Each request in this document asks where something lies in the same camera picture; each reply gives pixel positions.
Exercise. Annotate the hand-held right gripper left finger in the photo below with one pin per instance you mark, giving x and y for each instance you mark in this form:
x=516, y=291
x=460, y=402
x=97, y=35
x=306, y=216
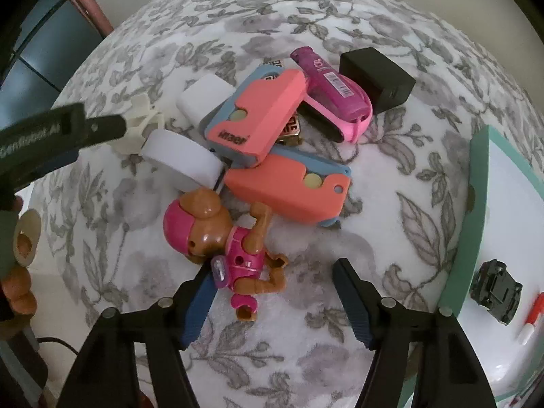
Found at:
x=194, y=310

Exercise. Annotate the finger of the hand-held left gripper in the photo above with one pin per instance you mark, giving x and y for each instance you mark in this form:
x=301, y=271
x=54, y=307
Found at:
x=55, y=165
x=106, y=129

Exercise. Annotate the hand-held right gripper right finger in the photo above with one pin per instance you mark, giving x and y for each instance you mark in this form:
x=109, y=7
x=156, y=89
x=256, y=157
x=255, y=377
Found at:
x=355, y=306

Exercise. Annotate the cream plastic toy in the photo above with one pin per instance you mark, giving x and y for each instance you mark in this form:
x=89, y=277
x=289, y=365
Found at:
x=136, y=136

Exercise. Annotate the pink puppy toy figure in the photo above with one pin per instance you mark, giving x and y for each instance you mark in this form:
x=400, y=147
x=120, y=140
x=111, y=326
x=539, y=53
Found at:
x=238, y=259

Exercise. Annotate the coral and blue plastic box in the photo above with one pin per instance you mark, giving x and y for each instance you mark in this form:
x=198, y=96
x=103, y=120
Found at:
x=263, y=110
x=280, y=187

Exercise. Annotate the white tray with teal rim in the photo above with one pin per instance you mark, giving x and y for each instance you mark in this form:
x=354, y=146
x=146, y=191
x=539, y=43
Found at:
x=501, y=204

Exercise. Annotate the gold patterned plate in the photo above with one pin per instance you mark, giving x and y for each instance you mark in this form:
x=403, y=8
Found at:
x=291, y=129

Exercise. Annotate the person's left hand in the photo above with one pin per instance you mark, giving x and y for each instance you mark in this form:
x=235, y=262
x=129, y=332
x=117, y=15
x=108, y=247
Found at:
x=19, y=293

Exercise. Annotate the beige tape roll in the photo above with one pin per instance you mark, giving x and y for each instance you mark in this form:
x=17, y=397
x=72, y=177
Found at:
x=34, y=223

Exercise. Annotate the dark glass window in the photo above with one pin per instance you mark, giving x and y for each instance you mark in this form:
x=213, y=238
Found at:
x=46, y=51

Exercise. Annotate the white rectangular block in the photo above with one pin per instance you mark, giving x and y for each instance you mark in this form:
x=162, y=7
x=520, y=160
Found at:
x=202, y=93

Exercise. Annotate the dark toy car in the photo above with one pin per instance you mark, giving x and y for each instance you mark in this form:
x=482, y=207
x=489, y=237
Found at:
x=495, y=291

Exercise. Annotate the pink plastic holder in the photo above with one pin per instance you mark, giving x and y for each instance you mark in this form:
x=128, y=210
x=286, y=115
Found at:
x=357, y=129

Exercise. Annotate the red and white marker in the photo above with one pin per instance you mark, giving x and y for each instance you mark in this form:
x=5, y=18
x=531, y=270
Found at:
x=531, y=321

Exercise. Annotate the magenta bottle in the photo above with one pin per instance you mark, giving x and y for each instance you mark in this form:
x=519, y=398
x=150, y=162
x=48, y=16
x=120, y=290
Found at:
x=335, y=87

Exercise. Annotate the grey floral blanket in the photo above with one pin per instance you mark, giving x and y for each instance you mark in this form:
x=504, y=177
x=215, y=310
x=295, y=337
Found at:
x=297, y=17

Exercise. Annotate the black box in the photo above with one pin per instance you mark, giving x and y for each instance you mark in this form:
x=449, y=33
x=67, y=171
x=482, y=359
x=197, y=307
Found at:
x=374, y=78

